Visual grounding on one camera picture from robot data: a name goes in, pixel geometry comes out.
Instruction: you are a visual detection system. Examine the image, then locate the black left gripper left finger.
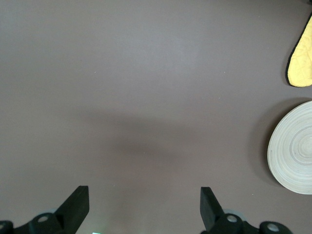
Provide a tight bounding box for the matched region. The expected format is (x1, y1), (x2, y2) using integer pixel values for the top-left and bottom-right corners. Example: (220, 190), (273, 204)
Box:
(14, 185), (90, 234)

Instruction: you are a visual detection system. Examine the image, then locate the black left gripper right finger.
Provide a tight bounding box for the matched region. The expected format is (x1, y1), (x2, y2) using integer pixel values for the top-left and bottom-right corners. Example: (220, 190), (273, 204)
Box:
(200, 187), (259, 234)

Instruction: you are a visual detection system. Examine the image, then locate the round wooden plate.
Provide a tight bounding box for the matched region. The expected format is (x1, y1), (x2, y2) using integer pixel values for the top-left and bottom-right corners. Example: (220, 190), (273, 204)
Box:
(267, 100), (312, 195)

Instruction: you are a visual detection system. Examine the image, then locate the brown table cover mat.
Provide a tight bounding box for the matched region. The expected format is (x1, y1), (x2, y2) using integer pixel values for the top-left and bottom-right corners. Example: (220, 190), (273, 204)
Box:
(0, 0), (312, 234)

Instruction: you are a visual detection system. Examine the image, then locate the yellow quilted oven mitt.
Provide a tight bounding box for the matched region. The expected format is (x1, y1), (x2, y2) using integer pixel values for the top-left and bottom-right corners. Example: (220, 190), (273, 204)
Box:
(285, 11), (312, 88)

